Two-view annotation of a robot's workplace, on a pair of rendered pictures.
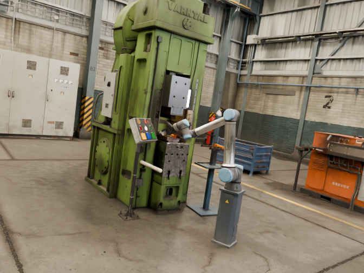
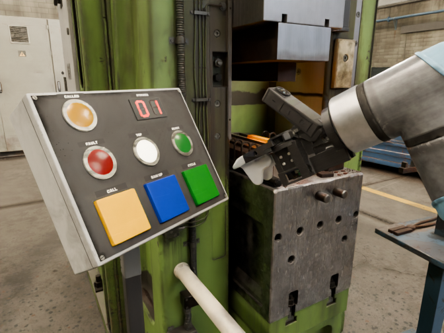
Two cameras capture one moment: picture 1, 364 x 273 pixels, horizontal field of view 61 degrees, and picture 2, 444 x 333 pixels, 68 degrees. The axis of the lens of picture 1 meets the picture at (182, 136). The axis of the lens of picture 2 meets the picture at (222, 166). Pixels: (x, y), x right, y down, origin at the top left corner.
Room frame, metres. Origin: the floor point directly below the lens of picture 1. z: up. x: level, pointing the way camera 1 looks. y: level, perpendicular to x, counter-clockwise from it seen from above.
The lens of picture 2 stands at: (2.99, 0.20, 1.22)
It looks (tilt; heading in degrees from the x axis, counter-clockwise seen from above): 15 degrees down; 8
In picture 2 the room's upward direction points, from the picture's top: straight up
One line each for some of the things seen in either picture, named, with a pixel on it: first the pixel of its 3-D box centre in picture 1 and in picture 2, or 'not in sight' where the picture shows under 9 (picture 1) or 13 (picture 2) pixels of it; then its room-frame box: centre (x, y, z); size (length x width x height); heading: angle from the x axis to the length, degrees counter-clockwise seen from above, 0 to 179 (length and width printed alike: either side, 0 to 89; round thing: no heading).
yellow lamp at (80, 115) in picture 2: not in sight; (80, 115); (3.49, 0.51, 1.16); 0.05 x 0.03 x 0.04; 128
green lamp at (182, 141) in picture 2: not in sight; (182, 143); (3.65, 0.38, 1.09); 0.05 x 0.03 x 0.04; 128
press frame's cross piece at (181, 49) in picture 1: (171, 54); not in sight; (4.32, 0.30, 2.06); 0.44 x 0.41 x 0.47; 38
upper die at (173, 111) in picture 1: (167, 110); (261, 48); (4.18, 0.24, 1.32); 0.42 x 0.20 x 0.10; 38
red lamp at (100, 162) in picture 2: not in sight; (100, 162); (3.48, 0.47, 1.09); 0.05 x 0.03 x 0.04; 128
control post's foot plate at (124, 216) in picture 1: (129, 213); not in sight; (3.60, 0.50, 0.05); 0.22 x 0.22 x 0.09; 38
